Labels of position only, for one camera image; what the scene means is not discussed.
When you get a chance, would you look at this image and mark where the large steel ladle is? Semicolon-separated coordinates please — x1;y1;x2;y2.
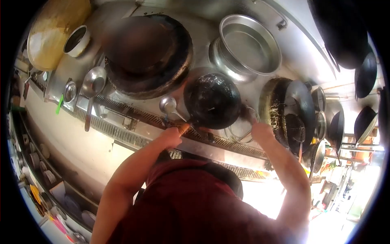
82;66;107;132

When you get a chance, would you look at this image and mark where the person's right hand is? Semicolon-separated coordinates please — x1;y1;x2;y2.
250;118;275;146

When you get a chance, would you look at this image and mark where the dark grey wok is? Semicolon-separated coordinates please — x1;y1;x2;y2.
283;80;317;155

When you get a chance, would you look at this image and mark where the large yellowish wok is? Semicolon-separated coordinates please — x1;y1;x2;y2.
27;0;92;72

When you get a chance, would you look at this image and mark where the steel strainer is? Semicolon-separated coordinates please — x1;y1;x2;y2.
310;140;326;175
315;110;327;141
311;87;327;112

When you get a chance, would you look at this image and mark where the person's body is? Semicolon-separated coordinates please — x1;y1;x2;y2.
90;159;311;244

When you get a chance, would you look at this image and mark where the wide steel basin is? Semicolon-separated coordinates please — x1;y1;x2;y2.
218;14;283;77

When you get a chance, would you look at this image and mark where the hanging black wok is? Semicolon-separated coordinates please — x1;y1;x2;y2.
307;0;370;71
354;106;378;147
327;108;346;154
354;51;378;100

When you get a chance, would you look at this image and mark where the small steel pot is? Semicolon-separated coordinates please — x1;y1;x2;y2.
63;25;91;58

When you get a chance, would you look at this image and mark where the small steel bowl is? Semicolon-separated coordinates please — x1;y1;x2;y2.
63;81;77;103

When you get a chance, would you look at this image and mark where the wire skimmer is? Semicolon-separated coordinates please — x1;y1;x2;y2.
285;113;306;164

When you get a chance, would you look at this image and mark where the steel drain grille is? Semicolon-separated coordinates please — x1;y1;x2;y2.
30;73;276;181

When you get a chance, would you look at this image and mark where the crusted wok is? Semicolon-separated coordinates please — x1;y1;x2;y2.
258;77;294;149

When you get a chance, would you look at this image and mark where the black burner ring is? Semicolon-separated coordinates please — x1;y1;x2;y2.
104;13;194;100

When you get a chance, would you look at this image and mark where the person's left hand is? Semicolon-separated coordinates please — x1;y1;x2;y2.
158;127;183;150

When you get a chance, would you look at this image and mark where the small black wok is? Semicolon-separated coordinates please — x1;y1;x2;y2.
183;73;256;130

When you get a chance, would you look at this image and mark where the wire ring stand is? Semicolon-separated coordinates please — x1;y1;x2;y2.
224;106;261;145

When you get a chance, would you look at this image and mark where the steel ladle with wooden handle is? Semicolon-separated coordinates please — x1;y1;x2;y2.
158;96;192;136

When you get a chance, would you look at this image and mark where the shelf with dishes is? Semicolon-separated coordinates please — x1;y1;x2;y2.
9;110;99;242

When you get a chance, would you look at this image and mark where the large dark wok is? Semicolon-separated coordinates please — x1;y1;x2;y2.
101;15;183;75

